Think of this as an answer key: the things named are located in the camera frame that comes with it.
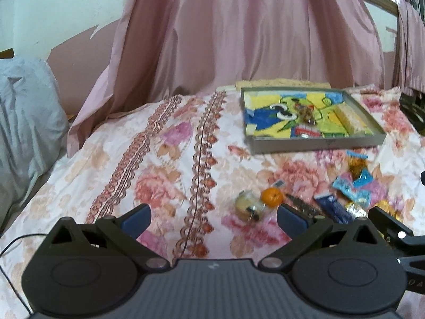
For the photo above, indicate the orange mandarin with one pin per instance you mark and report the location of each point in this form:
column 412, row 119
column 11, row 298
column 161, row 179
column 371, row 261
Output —
column 271, row 197

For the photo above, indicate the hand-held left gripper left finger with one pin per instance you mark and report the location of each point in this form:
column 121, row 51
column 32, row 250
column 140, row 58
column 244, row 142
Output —
column 134, row 221

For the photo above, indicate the plain light blue packet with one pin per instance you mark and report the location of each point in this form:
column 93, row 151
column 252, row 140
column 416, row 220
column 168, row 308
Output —
column 362, row 176

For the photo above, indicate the small blue white packet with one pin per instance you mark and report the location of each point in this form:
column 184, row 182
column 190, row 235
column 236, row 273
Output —
column 277, row 183

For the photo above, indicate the floral bedsheet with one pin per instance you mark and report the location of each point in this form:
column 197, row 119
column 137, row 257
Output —
column 109, row 159

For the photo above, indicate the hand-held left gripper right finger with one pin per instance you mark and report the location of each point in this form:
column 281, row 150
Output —
column 292, row 221

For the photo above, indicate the colourful printed cloth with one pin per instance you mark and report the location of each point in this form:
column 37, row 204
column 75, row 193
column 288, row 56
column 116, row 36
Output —
column 265, row 119

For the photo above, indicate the grey pillow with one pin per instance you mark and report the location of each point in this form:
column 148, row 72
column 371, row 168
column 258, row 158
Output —
column 26, row 123

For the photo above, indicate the gold packet with blue edge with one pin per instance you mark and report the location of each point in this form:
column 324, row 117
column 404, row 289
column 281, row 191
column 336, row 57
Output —
column 357, row 162

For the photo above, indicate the dark bag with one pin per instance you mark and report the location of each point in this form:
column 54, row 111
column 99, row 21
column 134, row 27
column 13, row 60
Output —
column 413, row 113

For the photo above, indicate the light blue pig-print packet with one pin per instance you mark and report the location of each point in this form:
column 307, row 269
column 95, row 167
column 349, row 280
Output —
column 348, row 191

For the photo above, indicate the brown wrapped candy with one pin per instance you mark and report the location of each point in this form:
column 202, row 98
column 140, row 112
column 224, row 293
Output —
column 305, row 113

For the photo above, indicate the small gold foil packet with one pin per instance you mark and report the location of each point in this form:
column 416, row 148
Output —
column 355, row 210

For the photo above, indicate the gold nut snack packet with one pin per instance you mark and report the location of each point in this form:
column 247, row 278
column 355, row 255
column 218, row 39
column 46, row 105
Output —
column 388, row 210

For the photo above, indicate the large pink curtain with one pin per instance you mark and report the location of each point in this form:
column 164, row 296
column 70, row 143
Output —
column 232, row 33

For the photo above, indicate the dark blue snack bar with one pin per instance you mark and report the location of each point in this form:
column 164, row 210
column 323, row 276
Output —
column 335, row 210

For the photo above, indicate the red snack packet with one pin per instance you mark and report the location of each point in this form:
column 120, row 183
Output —
column 308, row 132

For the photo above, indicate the beige rice cracker bar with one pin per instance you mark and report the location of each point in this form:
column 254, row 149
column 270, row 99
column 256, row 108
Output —
column 350, row 119

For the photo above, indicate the grey shallow cardboard box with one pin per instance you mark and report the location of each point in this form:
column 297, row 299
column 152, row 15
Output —
column 318, row 144

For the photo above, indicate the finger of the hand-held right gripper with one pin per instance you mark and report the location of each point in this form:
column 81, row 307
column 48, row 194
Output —
column 386, row 219
column 411, row 261

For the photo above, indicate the narrow pink window curtain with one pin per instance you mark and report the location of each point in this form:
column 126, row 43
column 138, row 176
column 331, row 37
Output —
column 408, row 46

